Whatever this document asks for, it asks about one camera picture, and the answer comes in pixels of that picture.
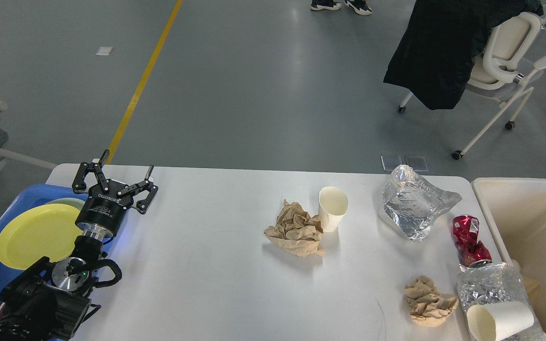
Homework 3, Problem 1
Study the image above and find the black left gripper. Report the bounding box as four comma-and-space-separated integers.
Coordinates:
72, 150, 159, 237

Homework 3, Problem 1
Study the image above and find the yellow plastic plate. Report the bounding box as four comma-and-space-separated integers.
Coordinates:
0, 204, 82, 270

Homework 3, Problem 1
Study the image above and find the brown paper ball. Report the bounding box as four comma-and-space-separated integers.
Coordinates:
404, 276, 459, 327
264, 200, 326, 257

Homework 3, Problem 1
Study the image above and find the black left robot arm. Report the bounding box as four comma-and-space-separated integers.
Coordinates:
0, 150, 159, 341

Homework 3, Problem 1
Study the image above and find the blue plastic tray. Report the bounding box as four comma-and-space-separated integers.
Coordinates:
0, 184, 80, 291

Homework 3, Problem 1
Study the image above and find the white paper cup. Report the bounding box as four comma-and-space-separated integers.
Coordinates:
466, 301, 534, 341
318, 186, 349, 233

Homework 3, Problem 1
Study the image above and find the clear floor plate left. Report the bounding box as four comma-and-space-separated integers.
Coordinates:
381, 155, 405, 172

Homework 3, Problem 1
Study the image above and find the clear floor plate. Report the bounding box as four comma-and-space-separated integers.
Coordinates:
405, 155, 429, 172
381, 155, 405, 172

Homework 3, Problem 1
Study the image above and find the dark sneaker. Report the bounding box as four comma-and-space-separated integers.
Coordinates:
310, 0, 342, 11
344, 0, 373, 16

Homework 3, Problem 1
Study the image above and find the crumpled clear plastic wrap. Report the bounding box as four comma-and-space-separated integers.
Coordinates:
379, 164, 462, 242

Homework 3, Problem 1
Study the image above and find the clear floor plate right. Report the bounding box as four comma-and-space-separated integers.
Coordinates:
405, 155, 429, 172

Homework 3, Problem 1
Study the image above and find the black jacket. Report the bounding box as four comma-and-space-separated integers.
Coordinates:
383, 0, 544, 110

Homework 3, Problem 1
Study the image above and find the crushed red can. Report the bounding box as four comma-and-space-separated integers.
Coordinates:
452, 215, 492, 268

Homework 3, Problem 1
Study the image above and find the white office chair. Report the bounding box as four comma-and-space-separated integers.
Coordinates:
398, 12, 546, 160

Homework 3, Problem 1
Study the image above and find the cream plastic bin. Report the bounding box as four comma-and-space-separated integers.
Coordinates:
472, 178, 546, 333

